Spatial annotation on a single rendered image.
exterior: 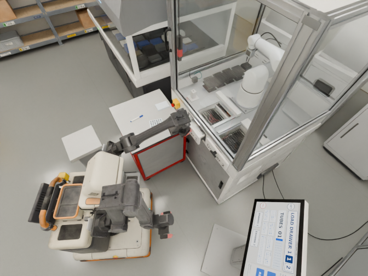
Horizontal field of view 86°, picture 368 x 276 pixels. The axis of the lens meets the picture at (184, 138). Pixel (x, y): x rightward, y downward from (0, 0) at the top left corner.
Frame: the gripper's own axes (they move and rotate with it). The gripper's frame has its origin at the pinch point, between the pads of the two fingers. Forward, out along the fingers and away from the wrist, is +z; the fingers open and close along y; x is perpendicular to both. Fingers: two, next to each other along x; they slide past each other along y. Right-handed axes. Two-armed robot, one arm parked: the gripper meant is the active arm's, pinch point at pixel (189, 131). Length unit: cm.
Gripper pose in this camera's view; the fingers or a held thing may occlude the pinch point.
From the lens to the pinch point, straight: 169.3
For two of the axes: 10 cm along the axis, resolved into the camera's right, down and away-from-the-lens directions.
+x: -5.2, -7.1, 4.7
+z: 5.8, 1.1, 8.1
